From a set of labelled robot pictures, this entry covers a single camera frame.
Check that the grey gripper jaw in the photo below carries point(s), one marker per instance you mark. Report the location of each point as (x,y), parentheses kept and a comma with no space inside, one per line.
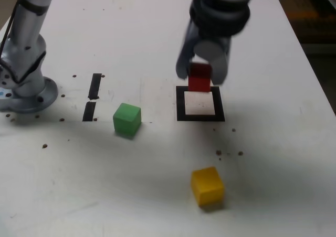
(218,58)
(185,53)

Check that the red cube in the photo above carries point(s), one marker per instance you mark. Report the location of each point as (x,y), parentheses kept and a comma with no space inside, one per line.
(199,79)

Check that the green cube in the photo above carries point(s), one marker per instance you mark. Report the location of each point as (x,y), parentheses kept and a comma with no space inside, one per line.
(127,120)

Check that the yellow cube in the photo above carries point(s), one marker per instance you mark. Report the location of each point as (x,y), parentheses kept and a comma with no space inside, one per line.
(207,185)

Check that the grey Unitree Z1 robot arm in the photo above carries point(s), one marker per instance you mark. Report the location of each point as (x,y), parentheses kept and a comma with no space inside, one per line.
(26,37)

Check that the black tape square outline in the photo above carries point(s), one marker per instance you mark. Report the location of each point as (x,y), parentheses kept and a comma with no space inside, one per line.
(181,106)

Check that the black tape strip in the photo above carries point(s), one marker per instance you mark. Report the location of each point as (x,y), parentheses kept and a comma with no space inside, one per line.
(95,86)

